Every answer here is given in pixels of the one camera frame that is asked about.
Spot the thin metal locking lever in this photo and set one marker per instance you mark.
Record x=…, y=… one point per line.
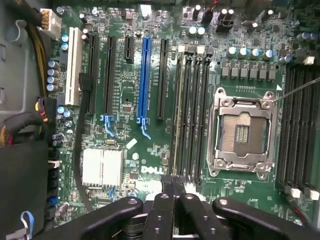
x=296, y=90

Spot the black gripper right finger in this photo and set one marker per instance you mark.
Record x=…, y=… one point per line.
x=192, y=215

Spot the black power header connector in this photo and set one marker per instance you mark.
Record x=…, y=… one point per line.
x=224, y=23

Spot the silver CPU socket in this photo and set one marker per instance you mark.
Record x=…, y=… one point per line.
x=242, y=135

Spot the small white header connector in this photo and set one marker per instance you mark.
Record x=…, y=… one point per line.
x=309, y=60

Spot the white power connector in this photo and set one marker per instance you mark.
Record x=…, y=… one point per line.
x=51, y=22

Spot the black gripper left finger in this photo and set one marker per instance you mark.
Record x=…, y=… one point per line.
x=160, y=215

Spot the long black expansion slot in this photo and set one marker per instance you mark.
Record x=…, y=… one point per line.
x=110, y=75
x=93, y=72
x=162, y=80

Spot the silver finned chipset heatsink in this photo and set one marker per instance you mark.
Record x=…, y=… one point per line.
x=102, y=167

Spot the black RAM slot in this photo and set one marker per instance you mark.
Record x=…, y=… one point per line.
x=186, y=112
x=203, y=112
x=315, y=130
x=285, y=130
x=177, y=112
x=195, y=112
x=295, y=130
x=305, y=130

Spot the white expansion slot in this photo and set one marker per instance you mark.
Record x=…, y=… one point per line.
x=73, y=67

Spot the blue expansion slot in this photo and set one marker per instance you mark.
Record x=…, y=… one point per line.
x=145, y=80

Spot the short black expansion slot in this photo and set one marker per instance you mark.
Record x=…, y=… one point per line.
x=128, y=50

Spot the green Dell motherboard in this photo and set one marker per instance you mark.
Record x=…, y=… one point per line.
x=220, y=183

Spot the grey metal PC case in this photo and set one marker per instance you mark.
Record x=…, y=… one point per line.
x=15, y=75

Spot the black plastic drive shroud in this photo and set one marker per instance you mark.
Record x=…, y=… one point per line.
x=22, y=187

